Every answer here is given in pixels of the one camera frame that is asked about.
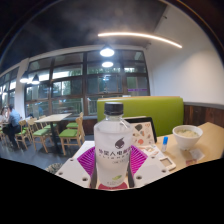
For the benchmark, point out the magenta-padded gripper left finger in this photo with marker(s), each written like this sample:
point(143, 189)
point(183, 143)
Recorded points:
point(71, 171)

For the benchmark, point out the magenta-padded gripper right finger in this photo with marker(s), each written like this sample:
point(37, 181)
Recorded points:
point(150, 170)

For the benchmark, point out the clear black-capped water bottle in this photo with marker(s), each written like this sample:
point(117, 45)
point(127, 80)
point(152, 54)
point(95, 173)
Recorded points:
point(112, 156)

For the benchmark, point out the colourful printed sticker sheet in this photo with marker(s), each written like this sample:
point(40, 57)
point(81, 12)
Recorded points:
point(153, 150)

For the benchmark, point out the small blue-capped white tube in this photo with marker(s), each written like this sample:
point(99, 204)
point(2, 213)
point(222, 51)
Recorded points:
point(164, 145)

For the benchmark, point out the group of green-seated wooden chairs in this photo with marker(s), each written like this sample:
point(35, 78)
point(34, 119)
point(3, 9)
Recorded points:
point(68, 132)

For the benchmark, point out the white bowl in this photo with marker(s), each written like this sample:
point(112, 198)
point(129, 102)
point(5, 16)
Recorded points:
point(187, 138)

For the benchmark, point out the small white packet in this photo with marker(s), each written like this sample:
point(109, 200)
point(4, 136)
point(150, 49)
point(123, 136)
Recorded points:
point(197, 154)

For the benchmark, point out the light wooden dining table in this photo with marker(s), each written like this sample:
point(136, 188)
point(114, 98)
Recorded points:
point(53, 117)

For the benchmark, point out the green upholstered bench backrest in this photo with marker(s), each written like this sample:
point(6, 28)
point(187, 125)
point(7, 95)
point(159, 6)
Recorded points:
point(160, 111)

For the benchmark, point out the person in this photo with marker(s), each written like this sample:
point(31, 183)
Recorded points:
point(14, 120)
point(2, 116)

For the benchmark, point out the black cone pendant lamp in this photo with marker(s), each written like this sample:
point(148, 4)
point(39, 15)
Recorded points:
point(24, 78)
point(35, 80)

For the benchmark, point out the round white ceiling lamp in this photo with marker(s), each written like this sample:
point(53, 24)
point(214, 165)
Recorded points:
point(107, 52)

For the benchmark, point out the long curved ceiling light strip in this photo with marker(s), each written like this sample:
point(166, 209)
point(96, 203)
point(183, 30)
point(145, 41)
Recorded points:
point(140, 35)

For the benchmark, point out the dark-framed window wall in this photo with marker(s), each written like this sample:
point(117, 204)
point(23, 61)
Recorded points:
point(73, 86)

